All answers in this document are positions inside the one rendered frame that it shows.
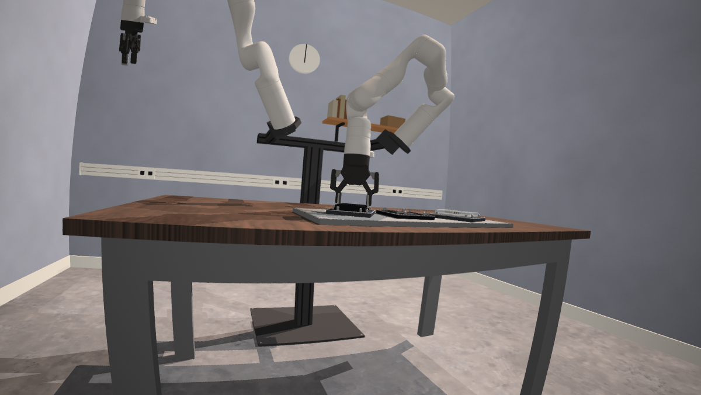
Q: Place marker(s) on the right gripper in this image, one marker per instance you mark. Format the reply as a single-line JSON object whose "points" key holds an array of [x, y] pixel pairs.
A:
{"points": [[130, 40]]}

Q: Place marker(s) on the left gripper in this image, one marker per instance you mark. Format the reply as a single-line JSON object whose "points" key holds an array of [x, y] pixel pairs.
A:
{"points": [[355, 171]]}

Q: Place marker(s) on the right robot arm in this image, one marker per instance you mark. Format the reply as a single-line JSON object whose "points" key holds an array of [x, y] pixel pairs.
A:
{"points": [[252, 56]]}

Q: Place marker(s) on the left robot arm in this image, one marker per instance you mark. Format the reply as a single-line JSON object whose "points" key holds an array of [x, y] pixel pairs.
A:
{"points": [[431, 54]]}

